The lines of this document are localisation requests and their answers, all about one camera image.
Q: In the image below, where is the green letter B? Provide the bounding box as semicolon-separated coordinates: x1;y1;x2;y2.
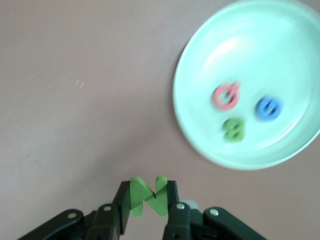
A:
223;117;245;143

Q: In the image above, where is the blue letter G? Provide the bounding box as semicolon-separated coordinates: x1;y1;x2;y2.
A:
255;96;281;120

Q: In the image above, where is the light green plate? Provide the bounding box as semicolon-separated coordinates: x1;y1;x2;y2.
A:
172;0;320;172

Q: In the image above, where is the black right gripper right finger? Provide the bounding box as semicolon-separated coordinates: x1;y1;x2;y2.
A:
163;180;266;240

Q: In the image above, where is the pink letter Q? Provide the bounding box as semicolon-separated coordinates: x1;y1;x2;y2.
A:
213;82;241;111

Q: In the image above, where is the brown table mat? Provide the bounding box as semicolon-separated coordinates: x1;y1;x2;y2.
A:
0;0;320;240

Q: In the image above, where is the green letter N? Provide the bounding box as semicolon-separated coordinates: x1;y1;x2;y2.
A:
129;176;168;218

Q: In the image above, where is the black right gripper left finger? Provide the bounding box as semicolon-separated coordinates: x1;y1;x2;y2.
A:
16;181;132;240

